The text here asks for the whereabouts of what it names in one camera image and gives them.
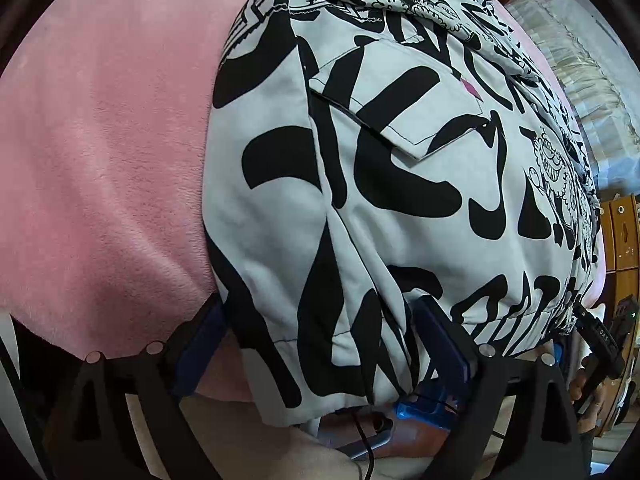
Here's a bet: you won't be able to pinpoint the wooden drawer cabinet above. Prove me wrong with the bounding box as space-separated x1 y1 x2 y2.
597 195 640 436

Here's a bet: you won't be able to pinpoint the black cable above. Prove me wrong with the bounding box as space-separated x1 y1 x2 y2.
350 395 451 480

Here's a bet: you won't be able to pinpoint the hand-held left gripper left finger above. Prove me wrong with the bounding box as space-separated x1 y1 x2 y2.
42 292 228 480

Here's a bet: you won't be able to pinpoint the person's right hand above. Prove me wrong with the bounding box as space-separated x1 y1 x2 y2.
569 359 602 434

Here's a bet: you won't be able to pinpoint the grey flat device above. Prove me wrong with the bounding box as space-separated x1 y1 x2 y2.
332 412 396 461

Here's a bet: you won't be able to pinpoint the white black printed jacket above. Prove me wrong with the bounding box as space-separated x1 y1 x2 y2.
202 0 608 428

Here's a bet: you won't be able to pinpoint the person's light trousers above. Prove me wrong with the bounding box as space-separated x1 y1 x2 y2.
125 395 431 480

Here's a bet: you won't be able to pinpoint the blue plastic device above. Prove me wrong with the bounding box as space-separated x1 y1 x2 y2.
395 390 468 431

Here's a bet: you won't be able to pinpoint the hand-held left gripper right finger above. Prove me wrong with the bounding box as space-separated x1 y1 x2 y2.
415 295 586 480

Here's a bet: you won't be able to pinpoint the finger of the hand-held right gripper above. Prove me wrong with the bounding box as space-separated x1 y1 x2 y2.
572 302 626 377

